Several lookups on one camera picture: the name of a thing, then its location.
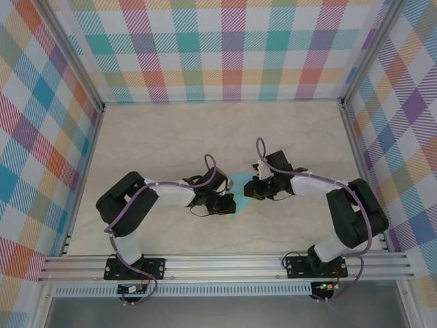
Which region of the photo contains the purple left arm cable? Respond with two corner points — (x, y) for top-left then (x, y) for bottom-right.
(105, 154), (219, 305)

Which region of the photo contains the aluminium side rail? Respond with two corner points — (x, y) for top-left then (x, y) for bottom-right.
(59, 104), (107, 257)
(339, 102), (390, 252)

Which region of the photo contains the light blue cloth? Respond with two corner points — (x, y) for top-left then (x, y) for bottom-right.
(227, 173), (255, 221)

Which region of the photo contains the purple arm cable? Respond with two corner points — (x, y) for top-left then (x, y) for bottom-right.
(255, 137), (373, 303)
(105, 154), (219, 305)

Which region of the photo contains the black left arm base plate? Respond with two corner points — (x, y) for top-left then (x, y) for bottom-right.
(103, 258), (167, 281)

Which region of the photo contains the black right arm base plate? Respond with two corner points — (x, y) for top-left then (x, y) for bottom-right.
(285, 254), (348, 278)

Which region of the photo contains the small black circuit board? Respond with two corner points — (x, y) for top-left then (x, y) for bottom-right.
(117, 284), (147, 295)

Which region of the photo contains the aluminium frame post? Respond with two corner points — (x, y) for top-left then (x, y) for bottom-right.
(341, 0), (409, 105)
(36, 0), (107, 112)

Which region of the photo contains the slotted grey cable duct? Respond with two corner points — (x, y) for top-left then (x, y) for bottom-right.
(53, 282), (313, 297)

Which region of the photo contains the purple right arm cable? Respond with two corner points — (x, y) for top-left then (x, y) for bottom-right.
(255, 137), (373, 303)

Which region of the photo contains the grey metal panel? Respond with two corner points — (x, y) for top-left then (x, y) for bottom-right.
(44, 283), (410, 328)

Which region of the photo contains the aluminium mounting rail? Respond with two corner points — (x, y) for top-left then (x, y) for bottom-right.
(37, 251), (416, 283)

